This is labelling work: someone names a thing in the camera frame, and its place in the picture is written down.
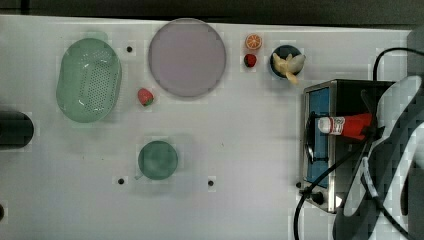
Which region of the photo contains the green perforated colander basket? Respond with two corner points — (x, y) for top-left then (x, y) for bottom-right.
(56, 38), (122, 123)

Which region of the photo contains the dark blue bowl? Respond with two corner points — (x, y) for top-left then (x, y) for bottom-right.
(269, 45), (301, 78)

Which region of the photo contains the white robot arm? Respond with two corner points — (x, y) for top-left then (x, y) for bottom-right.
(332, 76), (423, 240)

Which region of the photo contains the round grey plate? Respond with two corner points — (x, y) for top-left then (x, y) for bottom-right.
(148, 18), (226, 98)

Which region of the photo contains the red ketchup bottle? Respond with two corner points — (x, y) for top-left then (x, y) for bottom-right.
(317, 113), (372, 140)

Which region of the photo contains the peeled toy banana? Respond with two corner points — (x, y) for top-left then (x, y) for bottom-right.
(272, 53), (306, 84)

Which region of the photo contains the silver toaster oven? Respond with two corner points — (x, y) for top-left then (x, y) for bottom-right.
(299, 79), (392, 213)

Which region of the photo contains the dark red toy strawberry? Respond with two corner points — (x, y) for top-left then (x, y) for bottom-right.
(243, 54), (257, 68)

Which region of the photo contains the light red toy strawberry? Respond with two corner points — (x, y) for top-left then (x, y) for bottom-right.
(137, 88), (154, 107)

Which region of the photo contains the black cylinder at table edge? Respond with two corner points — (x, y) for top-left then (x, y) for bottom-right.
(0, 111), (34, 150)

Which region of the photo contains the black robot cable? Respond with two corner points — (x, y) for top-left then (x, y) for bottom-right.
(293, 47), (424, 240)

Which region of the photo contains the small green bowl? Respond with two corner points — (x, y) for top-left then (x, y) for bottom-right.
(138, 140), (179, 181)

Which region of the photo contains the toy orange slice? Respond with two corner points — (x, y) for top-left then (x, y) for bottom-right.
(245, 33), (262, 50)

